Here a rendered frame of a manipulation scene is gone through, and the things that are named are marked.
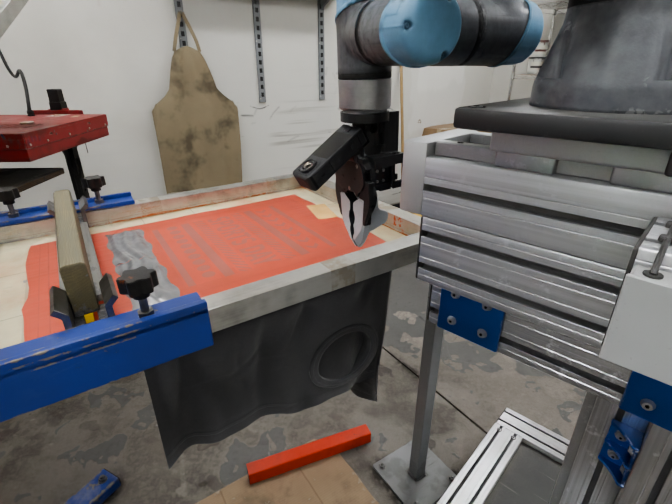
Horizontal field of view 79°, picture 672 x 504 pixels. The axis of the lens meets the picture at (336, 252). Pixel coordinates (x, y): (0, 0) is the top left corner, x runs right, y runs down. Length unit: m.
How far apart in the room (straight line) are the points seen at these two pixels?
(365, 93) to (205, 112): 2.29
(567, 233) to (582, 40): 0.17
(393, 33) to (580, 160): 0.23
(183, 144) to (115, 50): 0.60
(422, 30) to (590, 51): 0.16
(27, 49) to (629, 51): 2.63
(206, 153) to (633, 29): 2.61
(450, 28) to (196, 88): 2.41
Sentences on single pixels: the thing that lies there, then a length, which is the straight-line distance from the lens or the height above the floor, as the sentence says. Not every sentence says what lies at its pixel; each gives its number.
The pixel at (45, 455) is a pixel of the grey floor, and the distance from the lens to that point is 1.97.
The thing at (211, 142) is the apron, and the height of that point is 0.85.
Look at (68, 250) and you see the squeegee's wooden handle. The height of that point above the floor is 1.07.
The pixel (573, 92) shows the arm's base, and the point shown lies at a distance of 0.43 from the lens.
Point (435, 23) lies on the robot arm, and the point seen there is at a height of 1.33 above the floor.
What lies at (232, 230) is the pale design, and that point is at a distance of 0.92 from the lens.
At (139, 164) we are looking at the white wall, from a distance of 2.84.
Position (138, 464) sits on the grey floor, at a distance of 1.78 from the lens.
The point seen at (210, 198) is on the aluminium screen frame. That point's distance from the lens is 1.10.
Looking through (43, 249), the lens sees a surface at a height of 0.96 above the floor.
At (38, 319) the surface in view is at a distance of 0.73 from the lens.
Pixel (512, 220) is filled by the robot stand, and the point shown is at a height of 1.15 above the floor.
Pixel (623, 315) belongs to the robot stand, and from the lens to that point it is 0.34.
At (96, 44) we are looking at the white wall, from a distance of 2.78.
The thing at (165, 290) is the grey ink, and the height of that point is 0.97.
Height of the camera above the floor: 1.29
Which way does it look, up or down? 25 degrees down
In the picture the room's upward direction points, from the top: straight up
